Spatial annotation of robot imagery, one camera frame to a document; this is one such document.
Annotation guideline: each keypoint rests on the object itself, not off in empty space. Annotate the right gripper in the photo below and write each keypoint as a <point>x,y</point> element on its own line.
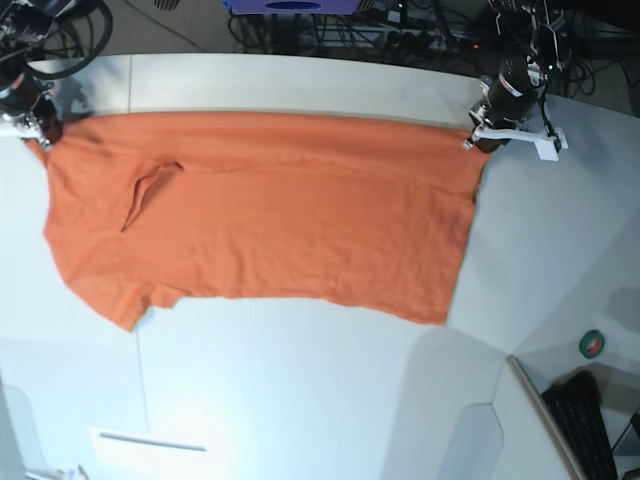
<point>22,94</point>

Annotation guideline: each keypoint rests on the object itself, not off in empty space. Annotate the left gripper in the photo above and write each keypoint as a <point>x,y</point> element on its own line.
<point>507,99</point>

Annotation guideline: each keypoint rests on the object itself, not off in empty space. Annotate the orange t-shirt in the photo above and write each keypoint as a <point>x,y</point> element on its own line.
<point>147,209</point>

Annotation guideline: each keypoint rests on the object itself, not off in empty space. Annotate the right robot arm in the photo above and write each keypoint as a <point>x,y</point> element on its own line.
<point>27,26</point>

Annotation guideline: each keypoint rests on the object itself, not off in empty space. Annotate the green tape roll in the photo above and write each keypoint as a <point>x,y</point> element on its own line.
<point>592,344</point>

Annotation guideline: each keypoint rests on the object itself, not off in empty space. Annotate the white monitor edge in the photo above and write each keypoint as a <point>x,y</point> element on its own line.
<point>554,434</point>

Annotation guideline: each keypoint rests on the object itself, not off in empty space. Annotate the black keyboard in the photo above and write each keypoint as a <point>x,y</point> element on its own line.
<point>575,405</point>

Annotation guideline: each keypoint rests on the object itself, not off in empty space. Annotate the white paper label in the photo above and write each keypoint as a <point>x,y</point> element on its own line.
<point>153,456</point>

